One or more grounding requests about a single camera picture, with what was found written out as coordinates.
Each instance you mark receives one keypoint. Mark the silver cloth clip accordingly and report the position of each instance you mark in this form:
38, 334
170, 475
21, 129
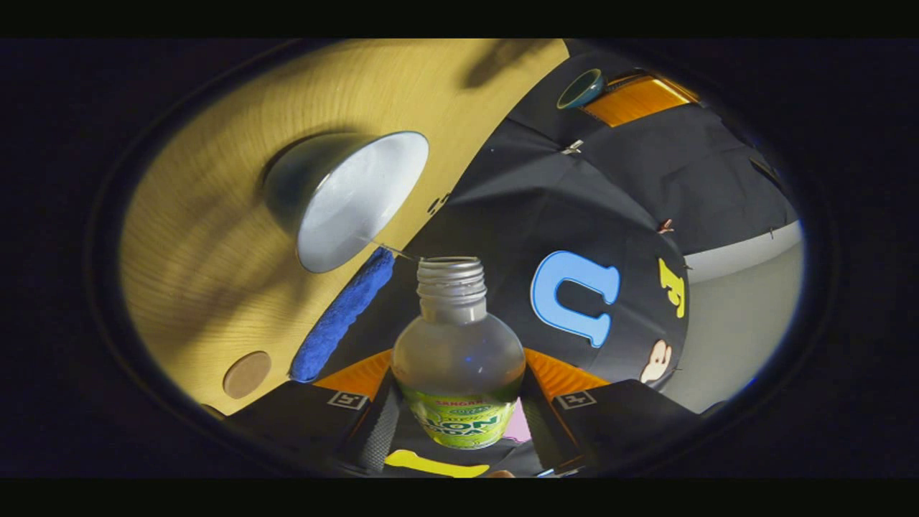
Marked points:
572, 148

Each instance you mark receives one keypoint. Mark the red cloth clip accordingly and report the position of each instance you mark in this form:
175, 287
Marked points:
665, 227

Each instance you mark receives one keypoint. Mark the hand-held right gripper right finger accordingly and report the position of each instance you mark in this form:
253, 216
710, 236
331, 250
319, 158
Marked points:
542, 431

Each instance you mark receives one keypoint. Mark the black backdrop cloth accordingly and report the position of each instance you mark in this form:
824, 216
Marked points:
574, 208

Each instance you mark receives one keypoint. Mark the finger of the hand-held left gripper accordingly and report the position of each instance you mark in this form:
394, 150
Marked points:
632, 100

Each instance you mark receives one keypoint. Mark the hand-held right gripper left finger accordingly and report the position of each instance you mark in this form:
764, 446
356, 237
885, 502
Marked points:
377, 438

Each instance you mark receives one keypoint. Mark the teal teacup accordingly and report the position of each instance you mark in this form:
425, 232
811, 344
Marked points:
352, 208

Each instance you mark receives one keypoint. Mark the blue towel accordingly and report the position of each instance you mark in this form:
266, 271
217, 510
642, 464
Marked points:
341, 316

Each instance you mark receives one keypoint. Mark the silver green water bottle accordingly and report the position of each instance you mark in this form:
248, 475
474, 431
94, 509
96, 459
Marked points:
456, 359

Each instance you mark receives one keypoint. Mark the round cork coaster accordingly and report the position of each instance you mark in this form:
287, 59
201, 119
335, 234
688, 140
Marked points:
247, 375

